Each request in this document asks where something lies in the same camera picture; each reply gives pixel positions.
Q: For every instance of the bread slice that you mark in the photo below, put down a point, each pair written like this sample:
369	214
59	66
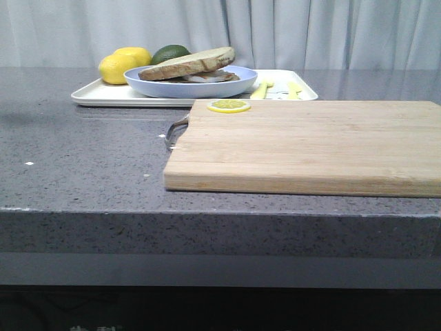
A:
203	61
231	77

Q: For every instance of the fried egg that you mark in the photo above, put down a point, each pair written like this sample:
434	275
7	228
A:
207	77

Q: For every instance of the light blue round plate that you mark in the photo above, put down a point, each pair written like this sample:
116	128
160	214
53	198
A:
160	89

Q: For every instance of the white rectangular tray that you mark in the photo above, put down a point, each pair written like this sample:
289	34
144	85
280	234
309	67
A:
100	94

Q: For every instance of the yellow lemon slice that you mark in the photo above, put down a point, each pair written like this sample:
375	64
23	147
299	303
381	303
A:
228	105

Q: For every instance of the yellow plastic fork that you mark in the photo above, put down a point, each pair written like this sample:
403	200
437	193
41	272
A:
261	91

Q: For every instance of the wooden cutting board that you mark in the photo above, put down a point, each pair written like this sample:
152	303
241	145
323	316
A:
357	148

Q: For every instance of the green lime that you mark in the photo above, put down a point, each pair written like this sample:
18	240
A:
169	52

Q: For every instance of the rear yellow lemon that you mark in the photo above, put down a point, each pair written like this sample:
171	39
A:
141	55

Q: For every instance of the white curtain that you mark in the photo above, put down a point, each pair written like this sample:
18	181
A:
355	35

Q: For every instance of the front yellow lemon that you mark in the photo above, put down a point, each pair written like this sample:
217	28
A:
113	67

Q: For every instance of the metal cutting board handle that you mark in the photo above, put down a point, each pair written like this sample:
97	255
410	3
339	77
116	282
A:
175	131

